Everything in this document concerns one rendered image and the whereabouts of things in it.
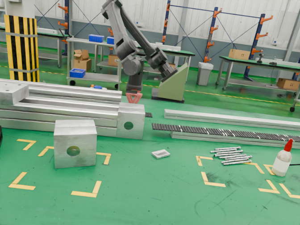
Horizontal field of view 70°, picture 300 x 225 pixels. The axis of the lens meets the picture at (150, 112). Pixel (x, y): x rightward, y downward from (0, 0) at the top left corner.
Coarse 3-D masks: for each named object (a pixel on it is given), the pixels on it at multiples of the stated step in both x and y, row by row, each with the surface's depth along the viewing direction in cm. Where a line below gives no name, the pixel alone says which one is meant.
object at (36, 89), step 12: (36, 84) 91; (48, 84) 92; (36, 96) 86; (48, 96) 86; (60, 96) 87; (72, 96) 88; (84, 96) 87; (96, 96) 87; (108, 96) 88; (120, 96) 89
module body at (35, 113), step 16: (32, 96) 76; (0, 112) 68; (16, 112) 68; (32, 112) 69; (48, 112) 70; (64, 112) 69; (80, 112) 69; (96, 112) 70; (112, 112) 71; (16, 128) 70; (32, 128) 70; (48, 128) 70; (96, 128) 72; (112, 128) 72
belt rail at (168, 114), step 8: (168, 112) 95; (176, 112) 96; (184, 112) 98; (192, 112) 99; (200, 112) 101; (192, 120) 97; (200, 120) 98; (208, 120) 98; (216, 120) 99; (224, 120) 99; (232, 120) 99; (240, 120) 99; (248, 120) 99; (256, 120) 101; (264, 120) 102; (272, 120) 104; (272, 128) 102; (280, 128) 102; (288, 128) 102; (296, 128) 103
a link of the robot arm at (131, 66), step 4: (132, 40) 85; (132, 44) 85; (136, 44) 87; (136, 48) 86; (136, 52) 85; (128, 56) 80; (132, 56) 84; (124, 60) 79; (128, 60) 79; (132, 60) 79; (136, 60) 82; (124, 64) 80; (128, 64) 80; (132, 64) 79; (136, 64) 79; (140, 64) 84; (124, 68) 80; (128, 68) 80; (132, 68) 80; (136, 68) 79; (140, 68) 84; (128, 72) 81; (132, 72) 80; (136, 72) 80
